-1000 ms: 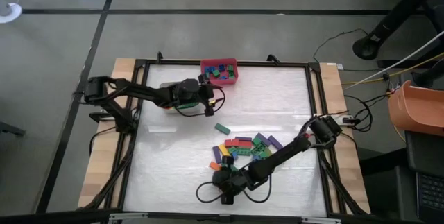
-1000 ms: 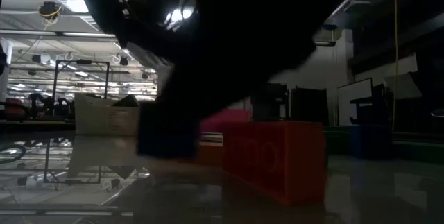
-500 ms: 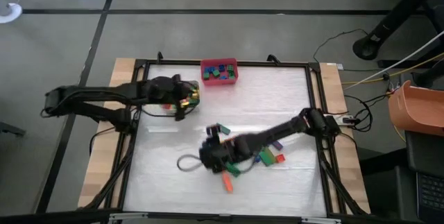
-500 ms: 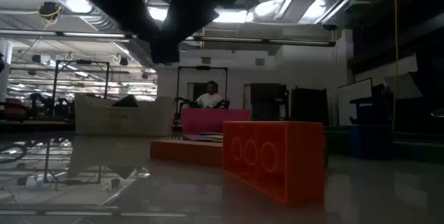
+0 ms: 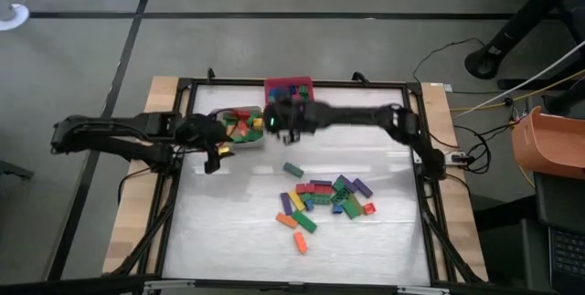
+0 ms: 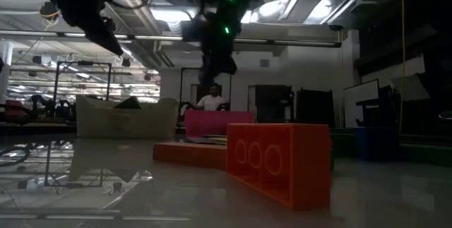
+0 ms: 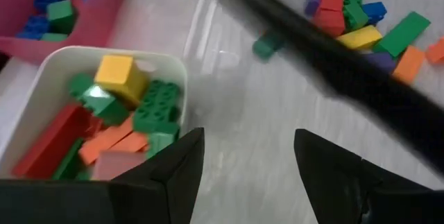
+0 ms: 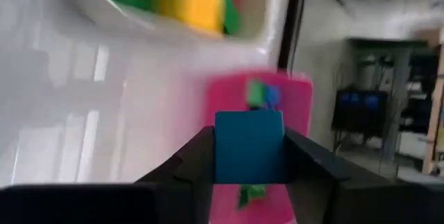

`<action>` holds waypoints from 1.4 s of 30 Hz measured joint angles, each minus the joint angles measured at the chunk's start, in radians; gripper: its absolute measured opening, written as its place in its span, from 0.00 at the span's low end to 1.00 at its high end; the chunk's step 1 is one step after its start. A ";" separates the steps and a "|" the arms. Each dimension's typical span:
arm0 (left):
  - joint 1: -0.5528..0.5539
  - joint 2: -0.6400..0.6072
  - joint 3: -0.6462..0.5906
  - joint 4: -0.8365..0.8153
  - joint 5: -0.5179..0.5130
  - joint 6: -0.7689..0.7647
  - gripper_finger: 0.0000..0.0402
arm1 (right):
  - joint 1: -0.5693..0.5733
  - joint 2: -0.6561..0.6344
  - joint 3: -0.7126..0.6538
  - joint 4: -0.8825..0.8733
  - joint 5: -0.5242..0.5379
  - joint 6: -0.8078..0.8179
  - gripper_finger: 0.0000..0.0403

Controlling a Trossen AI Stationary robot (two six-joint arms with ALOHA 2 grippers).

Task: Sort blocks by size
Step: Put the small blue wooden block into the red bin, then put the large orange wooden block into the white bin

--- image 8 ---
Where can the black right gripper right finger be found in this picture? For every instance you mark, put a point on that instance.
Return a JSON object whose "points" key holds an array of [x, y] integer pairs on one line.
{"points": [[347, 203]]}

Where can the white plastic bin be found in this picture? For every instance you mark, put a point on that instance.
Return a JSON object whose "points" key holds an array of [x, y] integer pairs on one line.
{"points": [[104, 19]]}

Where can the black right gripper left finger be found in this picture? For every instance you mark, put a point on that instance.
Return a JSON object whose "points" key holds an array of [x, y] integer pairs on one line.
{"points": [[104, 205]]}

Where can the grey metal shelf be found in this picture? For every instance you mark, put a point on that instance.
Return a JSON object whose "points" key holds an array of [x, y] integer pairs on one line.
{"points": [[395, 78]]}

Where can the pink plastic bin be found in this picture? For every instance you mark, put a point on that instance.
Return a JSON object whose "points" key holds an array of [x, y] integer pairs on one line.
{"points": [[298, 113]]}

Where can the wooden post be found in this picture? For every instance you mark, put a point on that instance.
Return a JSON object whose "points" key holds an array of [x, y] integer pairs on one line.
{"points": [[435, 113]]}

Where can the green small block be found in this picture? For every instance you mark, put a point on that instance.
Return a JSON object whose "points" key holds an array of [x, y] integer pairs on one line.
{"points": [[253, 194], [256, 94]]}

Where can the yellow long block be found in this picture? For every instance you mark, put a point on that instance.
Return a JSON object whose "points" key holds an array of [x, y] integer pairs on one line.
{"points": [[194, 3]]}

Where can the blue small block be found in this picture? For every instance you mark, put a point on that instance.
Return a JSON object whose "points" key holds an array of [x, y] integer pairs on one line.
{"points": [[273, 95], [249, 147]]}

